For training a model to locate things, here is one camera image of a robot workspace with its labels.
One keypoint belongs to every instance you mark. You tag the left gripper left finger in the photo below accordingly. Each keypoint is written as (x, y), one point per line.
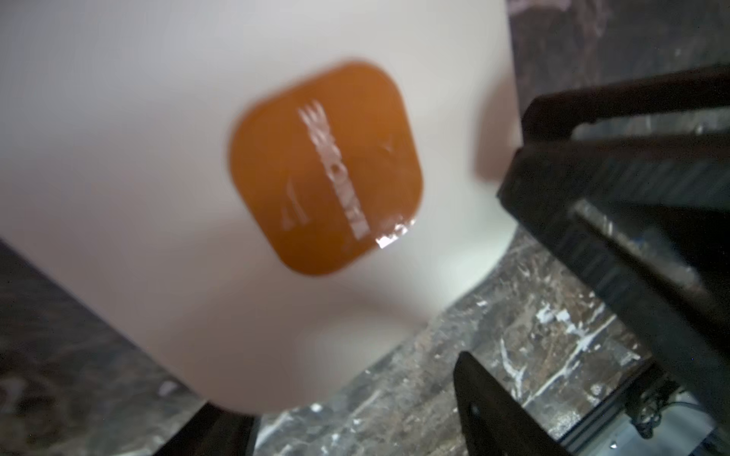
(214, 431)

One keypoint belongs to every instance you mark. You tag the cream clipper case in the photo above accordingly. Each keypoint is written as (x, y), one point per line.
(264, 196)

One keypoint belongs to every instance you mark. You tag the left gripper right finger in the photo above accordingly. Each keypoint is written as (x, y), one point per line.
(492, 422)

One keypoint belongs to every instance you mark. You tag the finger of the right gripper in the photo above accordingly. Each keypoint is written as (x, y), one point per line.
(677, 185)
(553, 117)

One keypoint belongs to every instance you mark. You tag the black aluminium front rail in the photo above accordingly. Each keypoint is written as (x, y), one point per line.
(650, 413)

